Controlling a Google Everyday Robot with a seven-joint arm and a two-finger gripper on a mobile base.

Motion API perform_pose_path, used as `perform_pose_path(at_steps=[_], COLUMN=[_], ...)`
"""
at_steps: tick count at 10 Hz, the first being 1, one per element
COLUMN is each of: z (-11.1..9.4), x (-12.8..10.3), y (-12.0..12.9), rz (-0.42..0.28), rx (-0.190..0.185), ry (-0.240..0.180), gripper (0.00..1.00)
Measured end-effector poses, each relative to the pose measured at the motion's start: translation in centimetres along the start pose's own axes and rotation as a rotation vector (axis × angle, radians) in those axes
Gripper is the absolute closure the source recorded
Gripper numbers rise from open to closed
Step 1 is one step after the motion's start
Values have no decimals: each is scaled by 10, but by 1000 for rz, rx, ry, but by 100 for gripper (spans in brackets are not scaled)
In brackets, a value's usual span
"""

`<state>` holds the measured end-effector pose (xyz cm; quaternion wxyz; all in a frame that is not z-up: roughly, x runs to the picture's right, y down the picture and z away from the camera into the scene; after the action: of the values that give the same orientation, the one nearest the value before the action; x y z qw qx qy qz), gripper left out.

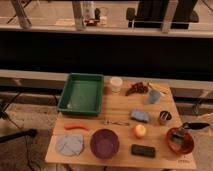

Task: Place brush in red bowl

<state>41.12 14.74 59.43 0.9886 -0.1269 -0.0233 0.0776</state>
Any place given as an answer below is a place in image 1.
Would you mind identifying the black dish brush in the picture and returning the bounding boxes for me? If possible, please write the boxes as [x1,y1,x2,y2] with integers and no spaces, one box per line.
[171,122,210,145]

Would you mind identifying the purple bowl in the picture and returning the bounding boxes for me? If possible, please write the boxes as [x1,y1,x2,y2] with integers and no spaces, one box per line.
[90,129,120,159]

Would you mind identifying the red bowl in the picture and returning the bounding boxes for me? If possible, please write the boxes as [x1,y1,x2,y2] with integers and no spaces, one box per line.
[166,128,194,155]

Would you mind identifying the white cup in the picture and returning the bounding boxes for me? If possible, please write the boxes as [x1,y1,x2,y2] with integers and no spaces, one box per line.
[110,77,123,93]

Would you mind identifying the green plastic tray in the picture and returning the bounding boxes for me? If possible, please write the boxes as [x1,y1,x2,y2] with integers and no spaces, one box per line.
[57,73,104,116]

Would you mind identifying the metal spoon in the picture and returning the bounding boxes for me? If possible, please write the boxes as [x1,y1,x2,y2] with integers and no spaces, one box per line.
[103,120,130,126]

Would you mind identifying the blue sponge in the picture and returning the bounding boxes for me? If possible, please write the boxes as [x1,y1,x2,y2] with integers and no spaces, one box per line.
[130,109,150,123]

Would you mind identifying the light blue cup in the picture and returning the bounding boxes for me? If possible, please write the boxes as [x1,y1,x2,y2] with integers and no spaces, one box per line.
[148,90,161,104]

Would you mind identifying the wooden stick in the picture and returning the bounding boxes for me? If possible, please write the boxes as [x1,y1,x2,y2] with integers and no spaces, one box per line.
[148,82,167,95]

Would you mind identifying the yellow red apple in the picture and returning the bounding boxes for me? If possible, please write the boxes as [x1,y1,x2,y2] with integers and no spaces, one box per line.
[133,124,146,139]

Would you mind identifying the orange carrot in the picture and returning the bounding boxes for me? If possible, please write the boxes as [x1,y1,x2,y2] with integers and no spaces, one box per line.
[64,124,89,131]

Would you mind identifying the metal tin can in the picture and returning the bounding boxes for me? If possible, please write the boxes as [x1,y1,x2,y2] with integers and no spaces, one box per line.
[158,111,172,125]

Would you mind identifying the blue folded cloth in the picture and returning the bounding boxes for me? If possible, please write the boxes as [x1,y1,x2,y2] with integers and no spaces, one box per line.
[55,134,84,156]

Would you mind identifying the black rectangular block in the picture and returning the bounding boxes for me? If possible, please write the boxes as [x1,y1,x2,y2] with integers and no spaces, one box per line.
[131,144,156,158]

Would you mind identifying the black office chair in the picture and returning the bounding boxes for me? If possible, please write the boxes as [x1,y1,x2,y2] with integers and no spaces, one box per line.
[126,0,199,29]

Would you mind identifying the black tripod stand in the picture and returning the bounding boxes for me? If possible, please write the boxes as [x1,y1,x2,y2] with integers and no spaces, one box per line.
[0,93,38,144]

